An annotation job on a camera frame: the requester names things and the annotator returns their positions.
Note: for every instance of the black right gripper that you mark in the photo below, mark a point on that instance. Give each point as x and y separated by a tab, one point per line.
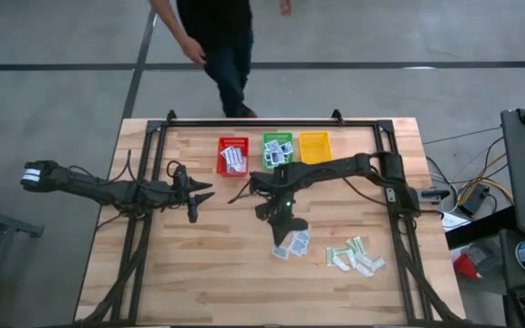
281	213

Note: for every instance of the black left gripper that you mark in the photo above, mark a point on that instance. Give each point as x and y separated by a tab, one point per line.
179	191

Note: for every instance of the blue striped bandage packet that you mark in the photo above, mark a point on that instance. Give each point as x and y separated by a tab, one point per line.
239	167
234	156

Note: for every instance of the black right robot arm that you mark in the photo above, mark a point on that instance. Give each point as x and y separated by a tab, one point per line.
335	166

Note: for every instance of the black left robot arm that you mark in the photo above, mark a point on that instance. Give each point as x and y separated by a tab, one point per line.
98	189

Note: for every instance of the red plastic basket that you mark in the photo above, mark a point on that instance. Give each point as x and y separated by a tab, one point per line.
218	157

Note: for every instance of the green plastic basket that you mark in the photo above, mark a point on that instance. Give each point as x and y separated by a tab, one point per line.
267	136

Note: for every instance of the yellow plastic basket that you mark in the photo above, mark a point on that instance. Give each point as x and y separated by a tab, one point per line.
316	146

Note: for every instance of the person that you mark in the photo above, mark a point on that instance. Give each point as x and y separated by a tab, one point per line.
217	45

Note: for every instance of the black elongated device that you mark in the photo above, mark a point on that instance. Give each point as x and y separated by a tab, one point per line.
433	195

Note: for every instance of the white paper sheet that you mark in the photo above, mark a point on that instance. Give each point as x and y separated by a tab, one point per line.
454	222

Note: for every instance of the red fabric item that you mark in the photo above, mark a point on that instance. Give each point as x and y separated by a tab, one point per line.
465	268

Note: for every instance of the black power box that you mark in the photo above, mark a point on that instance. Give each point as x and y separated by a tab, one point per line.
474	200

